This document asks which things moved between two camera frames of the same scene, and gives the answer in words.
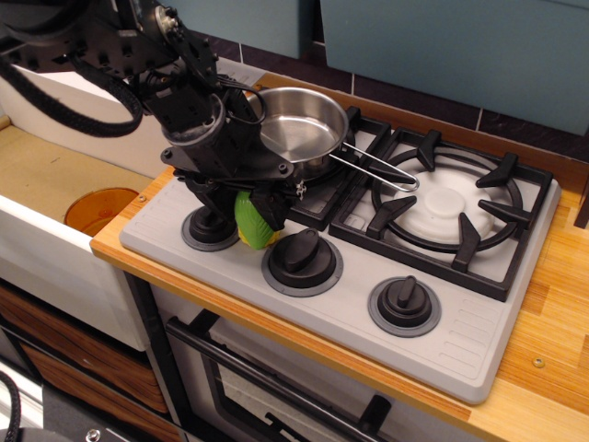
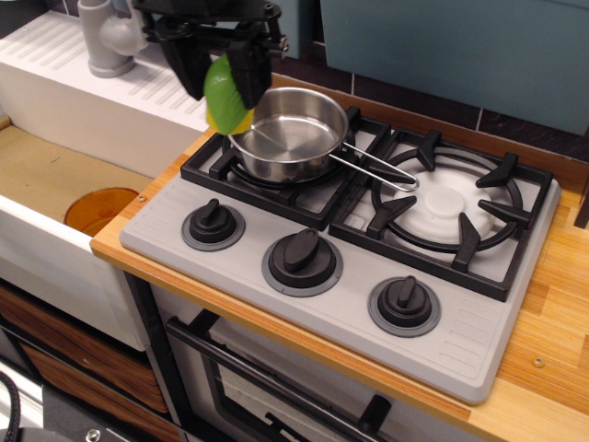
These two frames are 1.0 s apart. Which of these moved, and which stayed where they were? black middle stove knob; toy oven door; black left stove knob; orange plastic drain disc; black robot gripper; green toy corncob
Moved: black robot gripper; green toy corncob
Stayed: black left stove knob; orange plastic drain disc; toy oven door; black middle stove knob
